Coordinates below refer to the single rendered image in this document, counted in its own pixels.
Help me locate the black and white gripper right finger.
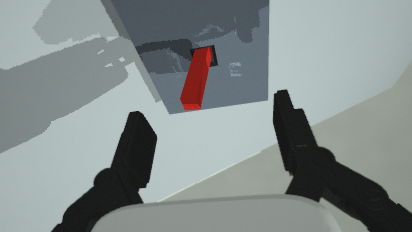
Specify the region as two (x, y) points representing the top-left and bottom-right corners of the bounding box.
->
(273, 89), (412, 232)

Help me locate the red rectangular peg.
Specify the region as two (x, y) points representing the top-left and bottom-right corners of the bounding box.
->
(180, 47), (212, 110)

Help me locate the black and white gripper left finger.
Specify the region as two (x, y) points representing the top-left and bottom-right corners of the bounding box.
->
(51, 111), (157, 232)

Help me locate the dark grey box with square hole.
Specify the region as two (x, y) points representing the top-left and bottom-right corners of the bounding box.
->
(111, 0), (270, 114)

